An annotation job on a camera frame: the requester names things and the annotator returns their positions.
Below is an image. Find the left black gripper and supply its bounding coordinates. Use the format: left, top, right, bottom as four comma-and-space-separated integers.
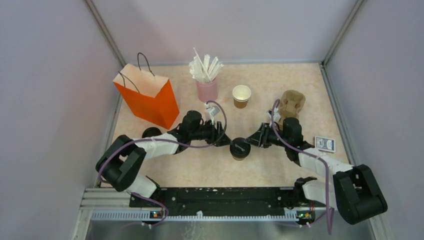
189, 119, 233, 147

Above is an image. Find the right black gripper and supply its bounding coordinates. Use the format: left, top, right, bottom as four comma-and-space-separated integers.
245, 122, 291, 149

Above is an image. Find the black plastic cup lid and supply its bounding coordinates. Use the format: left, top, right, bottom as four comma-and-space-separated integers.
229, 137, 251, 157

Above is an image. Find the brown paper coffee cup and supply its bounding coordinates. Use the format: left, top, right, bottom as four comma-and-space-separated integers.
232, 155, 246, 161

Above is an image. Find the orange paper bag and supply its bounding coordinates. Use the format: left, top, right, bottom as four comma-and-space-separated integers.
112, 52, 180, 130

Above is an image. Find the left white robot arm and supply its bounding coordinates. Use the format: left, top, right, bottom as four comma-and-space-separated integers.
95, 110, 232, 207

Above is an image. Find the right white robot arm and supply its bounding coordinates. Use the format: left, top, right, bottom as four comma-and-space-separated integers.
245, 117, 388, 225

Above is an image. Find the stack of brown paper cups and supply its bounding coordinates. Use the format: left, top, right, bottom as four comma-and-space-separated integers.
232, 85, 252, 109

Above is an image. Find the pink cylindrical straw holder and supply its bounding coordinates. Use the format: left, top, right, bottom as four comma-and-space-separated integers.
196, 78, 219, 103

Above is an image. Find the bundle of white wrapped straws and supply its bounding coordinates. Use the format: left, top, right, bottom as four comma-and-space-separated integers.
188, 48, 224, 84

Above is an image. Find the blue playing card deck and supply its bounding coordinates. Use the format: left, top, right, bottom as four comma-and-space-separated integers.
314, 136, 336, 153

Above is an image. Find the black plastic lid stack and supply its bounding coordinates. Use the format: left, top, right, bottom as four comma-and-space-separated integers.
142, 127, 163, 139

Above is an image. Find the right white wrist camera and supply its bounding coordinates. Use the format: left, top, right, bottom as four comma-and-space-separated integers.
267, 108, 281, 123

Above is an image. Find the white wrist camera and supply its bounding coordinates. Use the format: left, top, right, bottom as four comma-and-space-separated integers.
204, 103, 221, 125
267, 108, 281, 123

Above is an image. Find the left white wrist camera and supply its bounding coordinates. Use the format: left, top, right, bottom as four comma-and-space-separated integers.
204, 103, 221, 125

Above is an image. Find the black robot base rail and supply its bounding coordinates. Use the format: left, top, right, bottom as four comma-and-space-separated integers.
129, 187, 312, 217

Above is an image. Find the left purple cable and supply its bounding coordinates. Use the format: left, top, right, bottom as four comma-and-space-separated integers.
96, 100, 228, 229

